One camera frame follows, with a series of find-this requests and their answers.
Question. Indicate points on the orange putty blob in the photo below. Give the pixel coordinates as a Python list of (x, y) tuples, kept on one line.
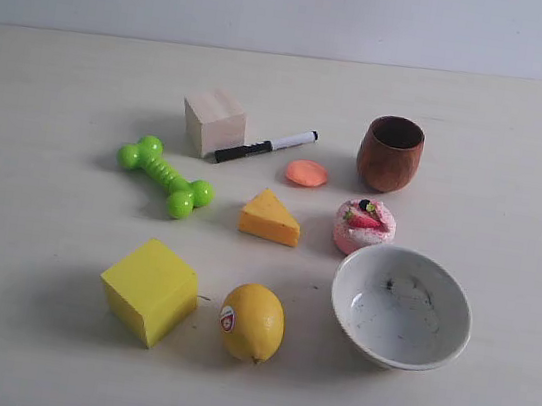
[(306, 173)]

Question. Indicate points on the yellow cheese wedge toy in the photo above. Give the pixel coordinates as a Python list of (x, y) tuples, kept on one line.
[(266, 217)]

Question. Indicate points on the black and white marker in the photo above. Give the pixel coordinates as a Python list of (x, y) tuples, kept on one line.
[(243, 151)]

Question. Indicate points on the green toy dog bone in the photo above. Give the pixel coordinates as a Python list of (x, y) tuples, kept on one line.
[(182, 196)]

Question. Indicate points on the pink strawberry cake toy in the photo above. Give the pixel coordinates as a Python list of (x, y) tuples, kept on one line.
[(361, 223)]

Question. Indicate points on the light wooden cube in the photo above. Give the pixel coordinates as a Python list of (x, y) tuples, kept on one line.
[(214, 120)]

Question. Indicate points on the yellow lemon with sticker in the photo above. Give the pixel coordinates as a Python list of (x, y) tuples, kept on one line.
[(252, 323)]

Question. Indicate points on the brown wooden cup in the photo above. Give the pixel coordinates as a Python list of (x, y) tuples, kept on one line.
[(390, 153)]

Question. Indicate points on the yellow foam block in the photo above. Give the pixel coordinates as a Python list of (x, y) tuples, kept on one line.
[(151, 291)]

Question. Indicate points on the white ceramic bowl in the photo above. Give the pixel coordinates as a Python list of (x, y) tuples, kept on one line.
[(401, 309)]

